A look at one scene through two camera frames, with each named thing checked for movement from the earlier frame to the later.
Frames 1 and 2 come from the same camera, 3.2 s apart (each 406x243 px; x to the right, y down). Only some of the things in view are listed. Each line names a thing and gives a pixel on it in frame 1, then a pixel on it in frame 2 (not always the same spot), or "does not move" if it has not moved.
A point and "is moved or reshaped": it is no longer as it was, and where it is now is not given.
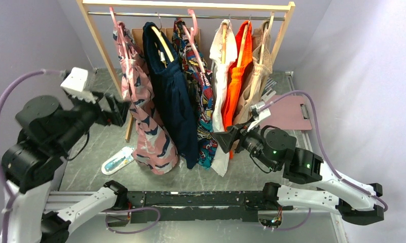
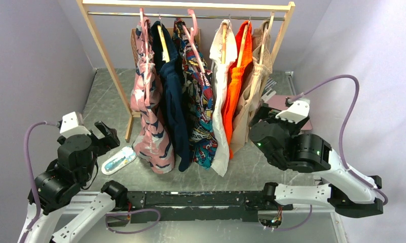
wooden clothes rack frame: [287, 7] does not move
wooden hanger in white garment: [224, 42] does not move
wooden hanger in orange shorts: [243, 45] does not move
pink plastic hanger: [118, 28] to [145, 40]
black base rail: [149, 206] does not move
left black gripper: [117, 114] to [110, 139]
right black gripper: [226, 138] to [265, 112]
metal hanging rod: [195, 16] does not move
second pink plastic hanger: [191, 39] does not move
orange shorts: [236, 75] does not move
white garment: [222, 53] does not move
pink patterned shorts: [156, 150] is moved or reshaped
